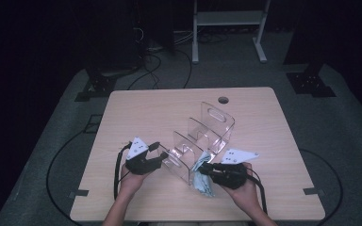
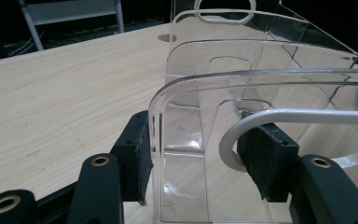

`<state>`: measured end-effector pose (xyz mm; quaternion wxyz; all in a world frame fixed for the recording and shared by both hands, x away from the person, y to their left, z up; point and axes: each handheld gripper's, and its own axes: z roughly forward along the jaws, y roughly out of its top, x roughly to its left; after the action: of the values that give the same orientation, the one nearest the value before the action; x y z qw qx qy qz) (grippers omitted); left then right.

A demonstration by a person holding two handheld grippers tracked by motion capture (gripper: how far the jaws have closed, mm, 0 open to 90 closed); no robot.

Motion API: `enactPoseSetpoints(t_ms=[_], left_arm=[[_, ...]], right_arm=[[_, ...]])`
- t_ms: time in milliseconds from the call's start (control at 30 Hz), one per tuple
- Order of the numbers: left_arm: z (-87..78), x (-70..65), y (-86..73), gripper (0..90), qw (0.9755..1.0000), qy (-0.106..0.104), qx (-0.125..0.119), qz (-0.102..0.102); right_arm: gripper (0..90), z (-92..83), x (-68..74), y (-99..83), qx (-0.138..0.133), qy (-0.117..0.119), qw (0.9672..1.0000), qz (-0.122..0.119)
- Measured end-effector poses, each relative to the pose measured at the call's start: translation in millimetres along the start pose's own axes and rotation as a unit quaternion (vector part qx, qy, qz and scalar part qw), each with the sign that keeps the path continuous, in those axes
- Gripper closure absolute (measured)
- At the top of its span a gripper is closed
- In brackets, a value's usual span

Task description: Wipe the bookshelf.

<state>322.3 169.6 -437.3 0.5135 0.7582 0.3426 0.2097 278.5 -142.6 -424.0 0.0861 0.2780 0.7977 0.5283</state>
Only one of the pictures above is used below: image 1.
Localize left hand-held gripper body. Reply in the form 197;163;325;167
124;137;163;176

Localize white cables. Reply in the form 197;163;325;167
172;28;196;45

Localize clear acrylic divided organizer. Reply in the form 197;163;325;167
158;101;236;186

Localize black tape strip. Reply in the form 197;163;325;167
303;186;325;196
68;188;90;200

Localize person's right hand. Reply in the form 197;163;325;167
221;161;262;211

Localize white metal stand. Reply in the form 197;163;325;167
191;0;272;65

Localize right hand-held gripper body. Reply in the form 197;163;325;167
206;148;260;190

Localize black cable bundle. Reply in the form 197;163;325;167
197;30;231;45

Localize black floor cable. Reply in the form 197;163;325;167
173;48;193;89
45;129;87;226
126;54;163;91
298;148;344;226

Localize light blue cloth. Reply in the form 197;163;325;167
190;151;216;198

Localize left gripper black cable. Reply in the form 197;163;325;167
113;141;134;202

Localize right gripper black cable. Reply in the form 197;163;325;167
246;173;269;216

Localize person's left hand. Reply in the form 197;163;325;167
118;163;154;198

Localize black stand base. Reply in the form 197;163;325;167
286;62;337;98
74;67;140;103

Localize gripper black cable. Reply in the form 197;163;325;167
246;173;269;216
113;141;134;202

